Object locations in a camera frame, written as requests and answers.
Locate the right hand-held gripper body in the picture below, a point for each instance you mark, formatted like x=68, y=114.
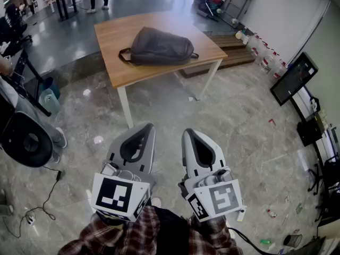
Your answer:
x=223, y=198

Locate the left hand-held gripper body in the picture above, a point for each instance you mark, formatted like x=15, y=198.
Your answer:
x=111, y=195

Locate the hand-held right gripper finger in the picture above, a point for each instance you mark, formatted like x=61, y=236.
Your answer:
x=217, y=153
x=188, y=155

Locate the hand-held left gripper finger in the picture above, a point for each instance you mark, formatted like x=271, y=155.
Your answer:
x=114, y=149
x=149, y=153

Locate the grey backpack bag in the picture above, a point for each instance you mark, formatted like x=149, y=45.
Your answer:
x=162, y=46

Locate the person's right forearm plaid sleeve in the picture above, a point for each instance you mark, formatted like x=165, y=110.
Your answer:
x=210, y=238

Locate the person's left forearm plaid sleeve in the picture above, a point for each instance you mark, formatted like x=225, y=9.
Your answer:
x=106, y=235

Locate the white paper scrap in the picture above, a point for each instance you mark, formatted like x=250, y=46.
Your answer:
x=86, y=92
x=98, y=140

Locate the person's white shoe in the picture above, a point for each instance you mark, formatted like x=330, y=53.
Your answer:
x=156, y=202

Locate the green plastic bottle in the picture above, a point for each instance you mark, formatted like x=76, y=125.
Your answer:
x=265, y=241

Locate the red floor scrap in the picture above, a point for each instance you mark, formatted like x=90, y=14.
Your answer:
x=272, y=122

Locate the wooden table with white legs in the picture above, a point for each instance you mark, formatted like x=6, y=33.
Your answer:
x=117, y=70

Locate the black mesh waste basket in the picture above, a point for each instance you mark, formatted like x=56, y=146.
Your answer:
x=292, y=240

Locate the teal waste bin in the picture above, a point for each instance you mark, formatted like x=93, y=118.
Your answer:
x=49, y=100

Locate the black round-back chair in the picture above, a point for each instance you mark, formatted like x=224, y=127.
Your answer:
x=29, y=142

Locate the black box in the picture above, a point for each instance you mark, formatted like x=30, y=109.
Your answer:
x=309, y=133

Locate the wooden slatted platform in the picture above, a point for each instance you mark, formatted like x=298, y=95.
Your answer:
x=233, y=53

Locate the black flat monitor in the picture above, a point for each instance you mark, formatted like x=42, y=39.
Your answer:
x=293, y=80

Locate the row of clear water jugs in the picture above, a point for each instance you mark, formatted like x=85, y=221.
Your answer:
x=268, y=56

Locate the folded grey wheeled cart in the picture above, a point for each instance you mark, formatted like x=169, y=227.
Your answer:
x=236, y=4

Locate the pile of bags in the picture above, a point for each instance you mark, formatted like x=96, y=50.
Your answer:
x=210, y=3

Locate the black office chair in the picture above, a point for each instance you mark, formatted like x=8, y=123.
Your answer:
x=13, y=30

